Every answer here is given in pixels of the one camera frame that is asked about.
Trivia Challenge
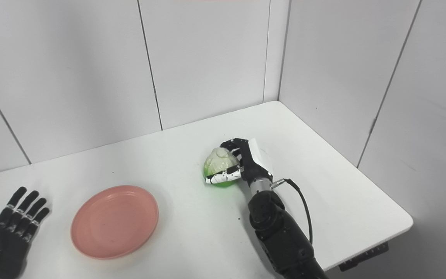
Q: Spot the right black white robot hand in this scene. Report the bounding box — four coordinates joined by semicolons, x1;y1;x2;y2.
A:
206;138;274;189

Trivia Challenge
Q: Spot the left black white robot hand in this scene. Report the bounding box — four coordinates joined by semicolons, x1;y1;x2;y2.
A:
0;187;51;279

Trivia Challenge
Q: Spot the green white cabbage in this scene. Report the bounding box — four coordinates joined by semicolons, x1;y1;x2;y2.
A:
203;146;244;188

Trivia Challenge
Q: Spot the pink round plate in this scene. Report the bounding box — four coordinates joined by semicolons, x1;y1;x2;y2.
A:
70;185;160;260

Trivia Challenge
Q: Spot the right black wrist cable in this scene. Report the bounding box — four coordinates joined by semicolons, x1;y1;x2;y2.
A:
271;178;314;245

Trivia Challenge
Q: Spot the black under-table bracket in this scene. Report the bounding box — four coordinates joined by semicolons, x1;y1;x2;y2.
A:
338;242;389;272

